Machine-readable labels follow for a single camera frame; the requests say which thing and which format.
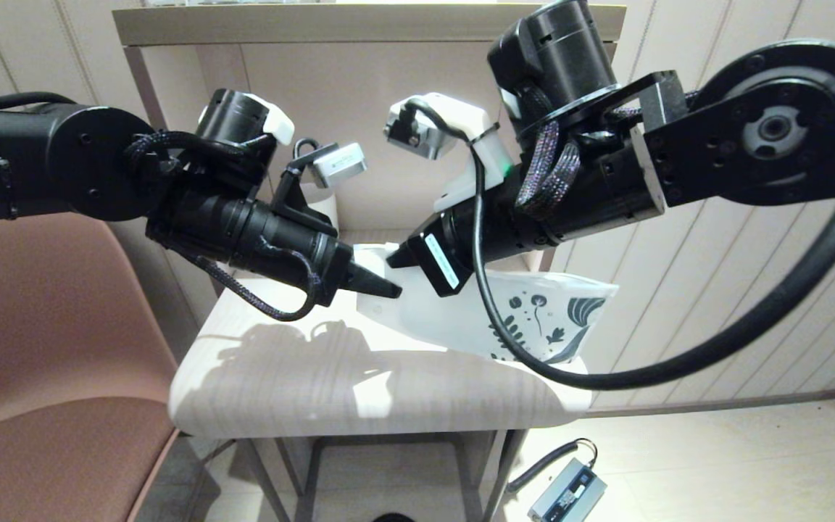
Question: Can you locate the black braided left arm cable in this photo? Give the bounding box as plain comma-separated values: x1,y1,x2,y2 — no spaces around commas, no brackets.
164,232,320,323

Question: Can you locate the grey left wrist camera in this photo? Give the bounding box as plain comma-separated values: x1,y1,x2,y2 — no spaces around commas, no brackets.
312,142,367,189

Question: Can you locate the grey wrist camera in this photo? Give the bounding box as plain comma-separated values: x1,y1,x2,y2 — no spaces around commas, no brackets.
385,92,462,162
312,142,367,189

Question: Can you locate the black corrugated floor cable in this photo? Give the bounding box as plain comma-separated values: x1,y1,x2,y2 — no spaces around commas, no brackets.
506,439,599,495

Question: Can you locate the white floral zip pouch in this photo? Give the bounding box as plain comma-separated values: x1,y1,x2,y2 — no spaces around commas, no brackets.
352,243,619,365

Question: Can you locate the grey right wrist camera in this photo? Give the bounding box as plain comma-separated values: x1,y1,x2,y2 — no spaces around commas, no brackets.
385,92,462,162

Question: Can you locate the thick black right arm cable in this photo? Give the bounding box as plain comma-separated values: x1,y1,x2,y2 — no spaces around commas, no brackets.
399,40,835,392

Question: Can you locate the grey power adapter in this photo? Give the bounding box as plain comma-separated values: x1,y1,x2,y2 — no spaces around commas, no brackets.
528,458,607,522

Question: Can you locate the light wooden desk with hutch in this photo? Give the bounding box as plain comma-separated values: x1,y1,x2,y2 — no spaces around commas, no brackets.
113,4,626,522

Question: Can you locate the brown upholstered chair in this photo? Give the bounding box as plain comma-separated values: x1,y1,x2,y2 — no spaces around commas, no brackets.
0,214,180,522

